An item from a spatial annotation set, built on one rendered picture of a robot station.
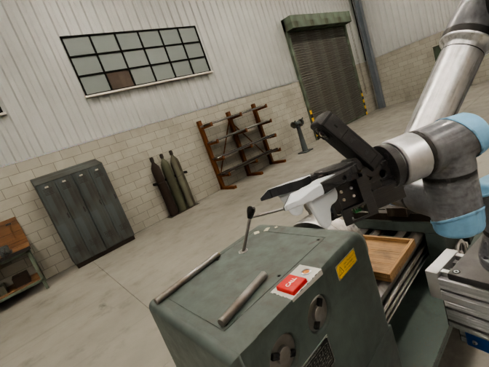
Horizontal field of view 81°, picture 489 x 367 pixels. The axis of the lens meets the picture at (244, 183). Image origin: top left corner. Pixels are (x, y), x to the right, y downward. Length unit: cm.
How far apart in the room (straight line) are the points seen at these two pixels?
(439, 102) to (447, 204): 22
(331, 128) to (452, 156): 19
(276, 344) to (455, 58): 71
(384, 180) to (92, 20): 834
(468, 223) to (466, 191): 5
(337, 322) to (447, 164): 57
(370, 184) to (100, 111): 753
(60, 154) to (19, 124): 91
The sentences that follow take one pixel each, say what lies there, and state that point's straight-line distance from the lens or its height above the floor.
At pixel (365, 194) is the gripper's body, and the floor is 155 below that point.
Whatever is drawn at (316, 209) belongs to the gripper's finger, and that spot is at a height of 157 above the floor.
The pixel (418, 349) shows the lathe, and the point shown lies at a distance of 162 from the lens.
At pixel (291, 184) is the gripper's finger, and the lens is 48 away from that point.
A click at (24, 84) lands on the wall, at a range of 776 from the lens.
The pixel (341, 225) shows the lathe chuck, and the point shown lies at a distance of 120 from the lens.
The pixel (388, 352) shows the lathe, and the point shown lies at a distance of 126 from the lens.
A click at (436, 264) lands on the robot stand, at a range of 106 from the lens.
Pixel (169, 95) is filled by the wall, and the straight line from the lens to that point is 848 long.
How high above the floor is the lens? 170
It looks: 12 degrees down
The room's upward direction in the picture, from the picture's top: 20 degrees counter-clockwise
